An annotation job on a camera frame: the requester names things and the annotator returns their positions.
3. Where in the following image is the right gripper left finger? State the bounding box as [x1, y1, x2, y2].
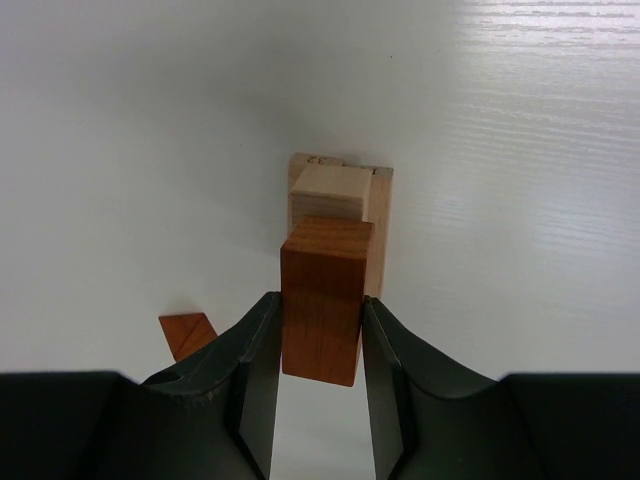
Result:
[1, 292, 282, 479]

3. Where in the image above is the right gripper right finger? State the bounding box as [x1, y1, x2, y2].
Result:
[362, 298, 639, 479]

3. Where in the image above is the short light wood block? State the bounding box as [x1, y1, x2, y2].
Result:
[290, 165, 372, 226]

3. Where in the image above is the long light wood block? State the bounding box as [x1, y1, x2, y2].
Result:
[287, 153, 346, 235]

